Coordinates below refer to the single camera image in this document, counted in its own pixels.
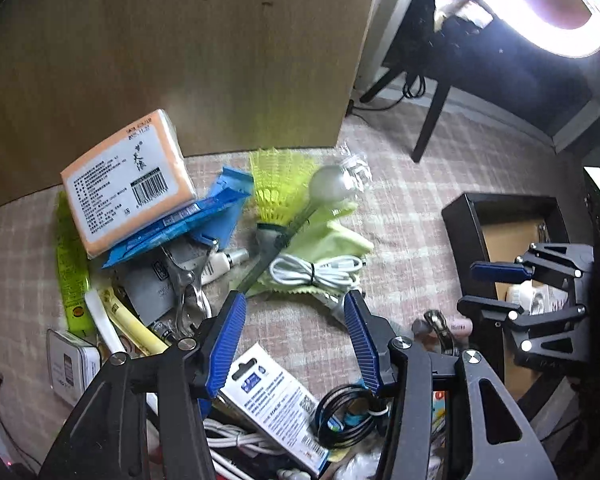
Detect thin black plug cable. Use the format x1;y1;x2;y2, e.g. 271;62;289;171
0;372;38;463

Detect white charger plug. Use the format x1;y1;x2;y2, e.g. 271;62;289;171
504;281;537;317

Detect grey packet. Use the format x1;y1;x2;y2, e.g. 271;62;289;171
121;255;182;328

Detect grey round bulb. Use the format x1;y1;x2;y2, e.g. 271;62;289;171
307;165;357;213

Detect long green packet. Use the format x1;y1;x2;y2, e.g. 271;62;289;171
55;191;97;337

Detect metal clip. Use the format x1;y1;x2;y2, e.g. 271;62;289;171
412;309;463;357

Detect white light stand mount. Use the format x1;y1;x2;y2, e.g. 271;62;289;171
432;0;494;32

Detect ring light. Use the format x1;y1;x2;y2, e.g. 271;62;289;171
452;0;600;58

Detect pink tube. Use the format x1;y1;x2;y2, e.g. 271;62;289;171
445;316;475;340

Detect black storage box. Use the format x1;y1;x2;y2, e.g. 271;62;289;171
441;192;588;411

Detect black light stand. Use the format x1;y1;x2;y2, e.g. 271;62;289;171
360;67;453;163

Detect yellow stick packet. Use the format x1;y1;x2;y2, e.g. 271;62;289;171
84;285;170;358

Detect yellow shuttlecock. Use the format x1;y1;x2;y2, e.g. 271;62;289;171
249;149;317;226

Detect small white tube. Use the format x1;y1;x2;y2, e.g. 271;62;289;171
199;248;251;287

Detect blue foil packet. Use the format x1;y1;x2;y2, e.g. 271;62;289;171
101;166;255;270

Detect light green cloth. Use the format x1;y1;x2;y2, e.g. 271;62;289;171
250;200;376;297

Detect silver pliers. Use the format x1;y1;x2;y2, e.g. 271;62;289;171
160;245;213;336

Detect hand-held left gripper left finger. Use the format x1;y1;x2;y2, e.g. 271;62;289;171
39;290;248;480

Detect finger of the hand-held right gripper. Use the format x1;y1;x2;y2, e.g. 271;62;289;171
471;242;593;285
457;296;588;368

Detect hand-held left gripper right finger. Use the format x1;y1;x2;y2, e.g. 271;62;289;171
344;290;563;480

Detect brown wooden board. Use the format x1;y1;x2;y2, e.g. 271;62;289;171
0;0;386;208

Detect blue white card package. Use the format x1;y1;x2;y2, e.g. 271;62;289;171
219;342;331;478

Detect orange tissue pack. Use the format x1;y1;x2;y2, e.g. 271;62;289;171
61;108;198;256

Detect clear plastic card box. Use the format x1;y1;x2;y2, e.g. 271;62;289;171
46;329;102;407

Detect clear plastic wrap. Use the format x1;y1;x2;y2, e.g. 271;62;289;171
336;144;375;192

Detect white coiled cable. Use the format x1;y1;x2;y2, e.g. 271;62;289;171
269;254;365;292

